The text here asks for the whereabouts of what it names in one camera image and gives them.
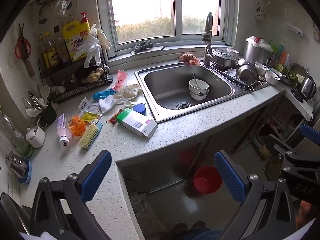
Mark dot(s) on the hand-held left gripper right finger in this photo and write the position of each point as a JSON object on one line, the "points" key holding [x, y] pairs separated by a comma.
{"points": [[230, 177]]}

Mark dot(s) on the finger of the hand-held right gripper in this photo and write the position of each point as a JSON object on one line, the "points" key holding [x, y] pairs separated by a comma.
{"points": [[310, 131], [300, 161]]}

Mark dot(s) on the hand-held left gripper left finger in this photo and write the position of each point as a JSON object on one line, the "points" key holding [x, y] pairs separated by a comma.
{"points": [[96, 175]]}

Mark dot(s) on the red plastic bucket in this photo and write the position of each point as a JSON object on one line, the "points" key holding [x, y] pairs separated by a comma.
{"points": [[207, 180]]}

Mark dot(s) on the orange plastic wrapper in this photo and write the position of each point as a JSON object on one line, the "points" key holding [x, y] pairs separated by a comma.
{"points": [[78, 125]]}

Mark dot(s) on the pink plastic bottle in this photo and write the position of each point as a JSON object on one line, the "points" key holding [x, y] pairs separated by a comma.
{"points": [[63, 127]]}

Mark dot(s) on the yellow seasoning packet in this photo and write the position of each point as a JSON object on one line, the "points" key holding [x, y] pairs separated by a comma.
{"points": [[90, 116]]}

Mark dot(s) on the red sauce packet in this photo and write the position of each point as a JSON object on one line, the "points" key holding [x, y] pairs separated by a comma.
{"points": [[115, 117]]}

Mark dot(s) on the green and white box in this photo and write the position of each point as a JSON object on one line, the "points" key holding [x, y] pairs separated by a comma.
{"points": [[137, 123]]}

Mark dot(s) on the blue round lid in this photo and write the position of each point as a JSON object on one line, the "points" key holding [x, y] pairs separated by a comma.
{"points": [[139, 109]]}

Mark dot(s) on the blue snack packet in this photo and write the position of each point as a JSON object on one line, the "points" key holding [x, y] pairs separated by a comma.
{"points": [[102, 95]]}

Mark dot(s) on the pink plastic bag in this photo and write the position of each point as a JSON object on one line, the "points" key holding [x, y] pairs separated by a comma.
{"points": [[121, 78]]}

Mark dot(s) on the person's right hand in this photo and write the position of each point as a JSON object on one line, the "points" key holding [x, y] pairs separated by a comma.
{"points": [[303, 213]]}

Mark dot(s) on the blue scrub brush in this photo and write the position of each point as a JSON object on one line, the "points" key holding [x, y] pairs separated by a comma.
{"points": [[91, 135]]}

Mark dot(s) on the steel electric kettle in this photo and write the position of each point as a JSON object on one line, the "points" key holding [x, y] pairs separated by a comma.
{"points": [[307, 88]]}

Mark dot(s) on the green vegetables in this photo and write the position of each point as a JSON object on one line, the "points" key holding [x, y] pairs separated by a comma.
{"points": [[291, 76]]}

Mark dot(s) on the steel basin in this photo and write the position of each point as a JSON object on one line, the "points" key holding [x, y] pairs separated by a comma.
{"points": [[298, 68]]}

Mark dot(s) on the clear small sachet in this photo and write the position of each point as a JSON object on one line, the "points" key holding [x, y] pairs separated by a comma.
{"points": [[94, 108]]}

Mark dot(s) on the white bowl with dark rim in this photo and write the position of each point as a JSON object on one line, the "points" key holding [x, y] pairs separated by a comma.
{"points": [[272, 77], [261, 68]]}

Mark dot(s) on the blue plastic dish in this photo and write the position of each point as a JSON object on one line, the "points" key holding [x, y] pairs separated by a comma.
{"points": [[28, 173]]}

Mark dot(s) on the white printed sachet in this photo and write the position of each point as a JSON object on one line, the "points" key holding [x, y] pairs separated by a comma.
{"points": [[84, 105]]}

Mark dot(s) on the black utensil cup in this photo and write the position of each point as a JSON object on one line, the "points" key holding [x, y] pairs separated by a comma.
{"points": [[48, 115]]}

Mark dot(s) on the white measuring spoon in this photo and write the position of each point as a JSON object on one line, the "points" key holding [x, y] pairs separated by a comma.
{"points": [[128, 103]]}

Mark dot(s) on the coloured cutting boards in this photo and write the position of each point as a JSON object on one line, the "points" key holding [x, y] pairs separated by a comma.
{"points": [[282, 56]]}

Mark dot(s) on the steel canister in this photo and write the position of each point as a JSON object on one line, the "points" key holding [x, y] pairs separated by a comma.
{"points": [[15, 165]]}

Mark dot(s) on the stainless steel bowl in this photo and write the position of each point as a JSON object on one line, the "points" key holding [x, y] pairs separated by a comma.
{"points": [[247, 74]]}

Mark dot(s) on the white ceramic bowl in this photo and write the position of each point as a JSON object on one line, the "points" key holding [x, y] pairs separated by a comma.
{"points": [[198, 85], [199, 97]]}

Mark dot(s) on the white soup spoon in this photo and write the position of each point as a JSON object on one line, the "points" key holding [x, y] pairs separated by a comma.
{"points": [[32, 112], [45, 91]]}

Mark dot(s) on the crumpled cream rubber glove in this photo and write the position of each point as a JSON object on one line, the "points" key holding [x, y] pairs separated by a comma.
{"points": [[128, 91]]}

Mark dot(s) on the glass jar with green base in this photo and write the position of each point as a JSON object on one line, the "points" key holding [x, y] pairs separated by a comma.
{"points": [[13, 135]]}

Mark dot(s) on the garlic bulbs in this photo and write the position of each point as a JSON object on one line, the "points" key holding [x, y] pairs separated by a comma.
{"points": [[58, 89]]}

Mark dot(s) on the steel rice cooker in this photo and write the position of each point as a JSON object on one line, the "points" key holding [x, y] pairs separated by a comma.
{"points": [[257, 50]]}

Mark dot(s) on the ginger root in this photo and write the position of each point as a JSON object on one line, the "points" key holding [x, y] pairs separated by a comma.
{"points": [[93, 74]]}

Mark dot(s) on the dark mesh bag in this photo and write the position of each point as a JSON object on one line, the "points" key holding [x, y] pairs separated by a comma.
{"points": [[82, 70]]}

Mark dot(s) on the metal spoon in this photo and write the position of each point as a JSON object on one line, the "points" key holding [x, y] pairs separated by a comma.
{"points": [[194, 78]]}

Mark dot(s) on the stainless steel sink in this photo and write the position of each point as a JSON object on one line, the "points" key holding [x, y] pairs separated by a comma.
{"points": [[170, 85]]}

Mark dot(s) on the steel steamer pan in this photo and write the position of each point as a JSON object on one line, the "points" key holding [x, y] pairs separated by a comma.
{"points": [[222, 56]]}

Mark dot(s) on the orange dish cloth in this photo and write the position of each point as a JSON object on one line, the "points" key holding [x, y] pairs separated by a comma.
{"points": [[189, 58]]}

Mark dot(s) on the clear disposable glove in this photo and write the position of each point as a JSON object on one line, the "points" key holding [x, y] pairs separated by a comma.
{"points": [[92, 46]]}

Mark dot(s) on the yellow label oil bottle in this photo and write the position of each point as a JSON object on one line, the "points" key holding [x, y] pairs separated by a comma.
{"points": [[51, 53]]}

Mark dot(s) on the slim glass condiment bottle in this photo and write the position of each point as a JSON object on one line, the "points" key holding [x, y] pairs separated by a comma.
{"points": [[42, 52]]}

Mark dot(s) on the steel kitchen faucet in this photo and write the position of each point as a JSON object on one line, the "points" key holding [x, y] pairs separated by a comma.
{"points": [[207, 42]]}

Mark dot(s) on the dark sauce bottle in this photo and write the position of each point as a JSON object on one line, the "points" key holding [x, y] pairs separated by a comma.
{"points": [[59, 43]]}

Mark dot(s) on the cream hanging rubber glove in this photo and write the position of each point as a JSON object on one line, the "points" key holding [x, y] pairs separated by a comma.
{"points": [[105, 38]]}

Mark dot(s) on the dried plant bundle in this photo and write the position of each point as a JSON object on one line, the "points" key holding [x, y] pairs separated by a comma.
{"points": [[142, 46]]}

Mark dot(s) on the yellow detergent bottle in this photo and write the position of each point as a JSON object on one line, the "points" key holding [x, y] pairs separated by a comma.
{"points": [[75, 37]]}

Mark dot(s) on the clear plastic bag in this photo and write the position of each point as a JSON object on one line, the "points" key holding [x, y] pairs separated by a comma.
{"points": [[61, 5]]}

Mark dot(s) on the white framed window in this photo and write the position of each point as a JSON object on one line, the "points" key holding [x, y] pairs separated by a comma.
{"points": [[178, 10]]}

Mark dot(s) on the white wall utensil holder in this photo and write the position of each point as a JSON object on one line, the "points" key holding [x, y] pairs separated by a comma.
{"points": [[261, 15]]}

